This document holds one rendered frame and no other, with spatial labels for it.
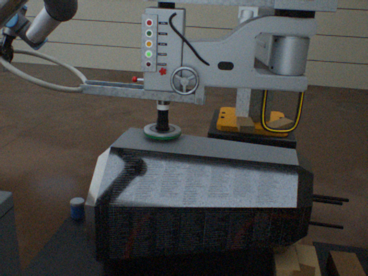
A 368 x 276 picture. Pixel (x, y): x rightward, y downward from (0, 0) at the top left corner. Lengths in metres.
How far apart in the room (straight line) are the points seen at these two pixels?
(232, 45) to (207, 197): 0.78
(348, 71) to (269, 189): 6.59
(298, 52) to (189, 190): 0.89
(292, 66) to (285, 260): 1.06
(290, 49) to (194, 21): 6.13
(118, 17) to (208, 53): 6.51
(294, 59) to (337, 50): 6.25
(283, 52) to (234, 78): 0.28
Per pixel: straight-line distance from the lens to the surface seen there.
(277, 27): 2.05
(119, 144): 2.16
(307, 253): 2.44
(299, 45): 2.09
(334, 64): 8.36
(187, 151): 2.08
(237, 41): 2.03
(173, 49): 2.02
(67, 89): 2.12
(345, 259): 2.70
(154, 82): 2.06
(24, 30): 2.02
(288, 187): 2.02
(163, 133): 2.17
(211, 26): 8.10
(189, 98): 2.12
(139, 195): 2.00
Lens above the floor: 1.62
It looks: 20 degrees down
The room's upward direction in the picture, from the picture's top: 3 degrees clockwise
